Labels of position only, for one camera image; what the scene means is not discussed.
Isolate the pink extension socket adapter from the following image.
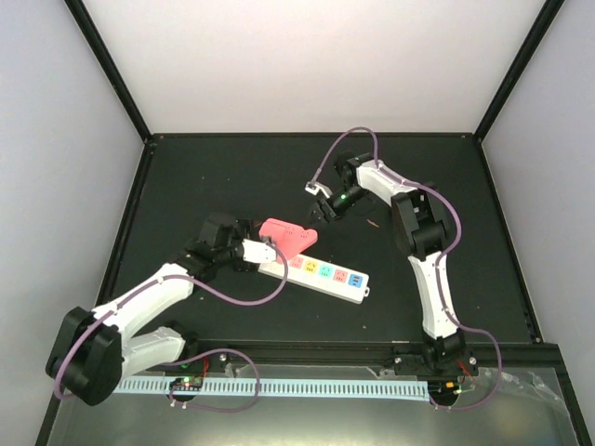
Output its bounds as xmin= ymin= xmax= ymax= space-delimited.
xmin=258 ymin=218 xmax=318 ymax=262

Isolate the white power strip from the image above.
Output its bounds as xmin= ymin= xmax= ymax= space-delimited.
xmin=286 ymin=254 xmax=370 ymax=305

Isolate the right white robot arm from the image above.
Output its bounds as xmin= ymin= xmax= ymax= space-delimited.
xmin=305 ymin=153 xmax=465 ymax=374

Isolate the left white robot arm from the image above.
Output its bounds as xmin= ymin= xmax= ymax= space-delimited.
xmin=46 ymin=214 xmax=286 ymax=406

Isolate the left circuit board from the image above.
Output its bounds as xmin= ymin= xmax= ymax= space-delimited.
xmin=169 ymin=376 xmax=203 ymax=392

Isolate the circuit board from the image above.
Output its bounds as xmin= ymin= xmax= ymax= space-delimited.
xmin=169 ymin=376 xmax=203 ymax=392
xmin=428 ymin=381 xmax=464 ymax=398

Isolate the right circuit board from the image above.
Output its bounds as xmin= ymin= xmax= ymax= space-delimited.
xmin=428 ymin=381 xmax=464 ymax=398

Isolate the light blue slotted cable duct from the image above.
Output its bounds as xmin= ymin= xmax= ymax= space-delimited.
xmin=114 ymin=375 xmax=430 ymax=402

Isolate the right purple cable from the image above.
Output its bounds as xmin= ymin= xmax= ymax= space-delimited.
xmin=309 ymin=126 xmax=503 ymax=412

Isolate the black aluminium frame rail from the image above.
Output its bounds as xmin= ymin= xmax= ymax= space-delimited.
xmin=185 ymin=336 xmax=563 ymax=373

